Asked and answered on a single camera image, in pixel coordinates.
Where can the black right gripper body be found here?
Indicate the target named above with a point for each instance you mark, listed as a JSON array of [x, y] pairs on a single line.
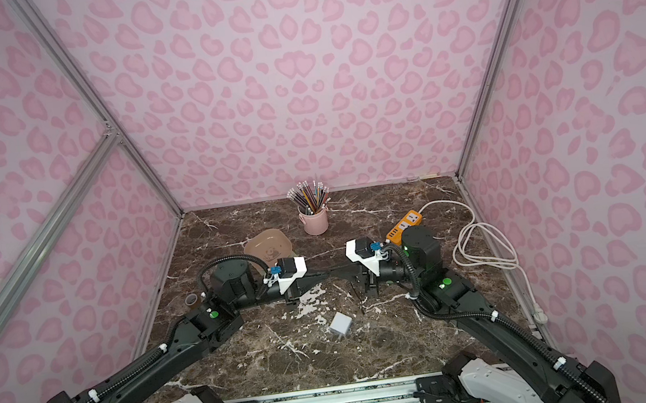
[[370, 276]]

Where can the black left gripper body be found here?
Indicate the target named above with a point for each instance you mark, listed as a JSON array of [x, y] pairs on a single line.
[[295, 286]]

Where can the white usb charger adapter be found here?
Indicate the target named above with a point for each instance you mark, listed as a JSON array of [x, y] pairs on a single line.
[[341, 324]]

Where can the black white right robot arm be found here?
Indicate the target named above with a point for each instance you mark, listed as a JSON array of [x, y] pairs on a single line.
[[537, 372]]

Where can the pink panda scale bowl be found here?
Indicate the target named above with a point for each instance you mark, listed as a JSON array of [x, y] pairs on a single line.
[[269, 245]]

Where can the pink metal pencil bucket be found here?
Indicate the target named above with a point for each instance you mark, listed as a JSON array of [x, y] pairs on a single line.
[[314, 224]]

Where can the orange power strip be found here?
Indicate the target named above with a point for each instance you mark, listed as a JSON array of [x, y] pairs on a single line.
[[411, 219]]

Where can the bundle of coloured pencils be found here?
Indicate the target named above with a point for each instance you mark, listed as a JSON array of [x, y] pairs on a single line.
[[310, 197]]

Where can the small brown tape roll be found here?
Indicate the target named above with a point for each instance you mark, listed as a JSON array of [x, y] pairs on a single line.
[[192, 300]]

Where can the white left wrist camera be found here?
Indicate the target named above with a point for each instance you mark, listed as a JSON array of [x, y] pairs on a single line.
[[289, 267]]

